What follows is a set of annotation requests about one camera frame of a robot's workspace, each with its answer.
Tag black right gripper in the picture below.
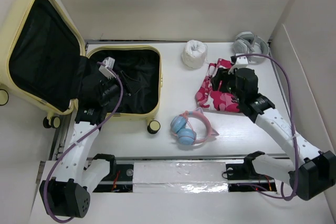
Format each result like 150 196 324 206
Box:
211 67 244 102

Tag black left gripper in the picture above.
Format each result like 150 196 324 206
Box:
98 70 143 105

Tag pink camouflage shorts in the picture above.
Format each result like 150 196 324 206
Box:
195 58 240 113

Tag white grey headphones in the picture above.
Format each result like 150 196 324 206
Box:
232 31 269 55

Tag white towel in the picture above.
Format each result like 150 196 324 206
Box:
182 40 208 69

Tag blue pink cat headphones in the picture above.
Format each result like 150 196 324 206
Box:
170 107 219 146

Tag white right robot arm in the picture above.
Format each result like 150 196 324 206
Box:
211 68 335 200

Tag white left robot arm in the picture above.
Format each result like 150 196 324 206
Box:
39 75 124 223

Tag yellow open suitcase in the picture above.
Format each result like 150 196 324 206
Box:
1 0 163 134

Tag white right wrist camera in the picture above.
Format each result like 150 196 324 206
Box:
228 54 248 74

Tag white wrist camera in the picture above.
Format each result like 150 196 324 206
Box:
228 54 248 74
99 57 115 79

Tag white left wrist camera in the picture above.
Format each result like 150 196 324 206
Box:
99 57 115 79

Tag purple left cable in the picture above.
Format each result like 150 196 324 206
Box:
45 61 124 222

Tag metal base rail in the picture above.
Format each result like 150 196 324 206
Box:
94 159 277 194

